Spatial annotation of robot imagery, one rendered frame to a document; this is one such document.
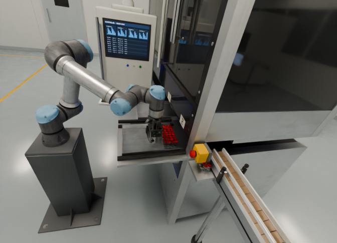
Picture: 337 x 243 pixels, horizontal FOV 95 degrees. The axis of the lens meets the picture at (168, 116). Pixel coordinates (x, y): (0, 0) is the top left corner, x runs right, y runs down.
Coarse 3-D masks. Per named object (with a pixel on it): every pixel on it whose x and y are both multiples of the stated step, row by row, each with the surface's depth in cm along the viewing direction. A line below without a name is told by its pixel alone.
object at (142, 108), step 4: (140, 104) 137; (144, 104) 138; (148, 104) 139; (164, 104) 143; (168, 104) 144; (136, 108) 124; (140, 108) 131; (144, 108) 132; (148, 108) 133; (164, 108) 137; (168, 108) 138; (172, 108) 139; (136, 112) 125; (140, 112) 126; (144, 112) 127; (164, 112) 131; (168, 112) 132; (172, 112) 133; (140, 116) 121; (144, 116) 122; (164, 116) 120; (168, 116) 121; (172, 116) 122; (176, 116) 123
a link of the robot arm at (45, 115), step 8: (40, 112) 88; (48, 112) 89; (56, 112) 90; (64, 112) 96; (40, 120) 87; (48, 120) 88; (56, 120) 92; (64, 120) 97; (40, 128) 92; (48, 128) 91; (56, 128) 94
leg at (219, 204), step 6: (216, 204) 90; (222, 204) 87; (216, 210) 91; (210, 216) 97; (216, 216) 94; (204, 222) 105; (210, 222) 99; (204, 228) 105; (198, 234) 114; (204, 234) 109; (198, 240) 116
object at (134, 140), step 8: (128, 128) 107; (136, 128) 109; (144, 128) 110; (128, 136) 101; (136, 136) 102; (144, 136) 103; (128, 144) 95; (136, 144) 96; (144, 144) 97; (152, 144) 98; (160, 144) 99; (128, 152) 85; (136, 152) 87; (144, 152) 88; (152, 152) 90
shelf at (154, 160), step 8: (128, 112) 124; (176, 120) 124; (120, 128) 107; (176, 128) 115; (120, 136) 100; (176, 136) 108; (184, 136) 109; (120, 144) 94; (184, 144) 102; (120, 152) 89; (128, 160) 85; (136, 160) 86; (144, 160) 87; (152, 160) 88; (160, 160) 88; (168, 160) 90; (176, 160) 91
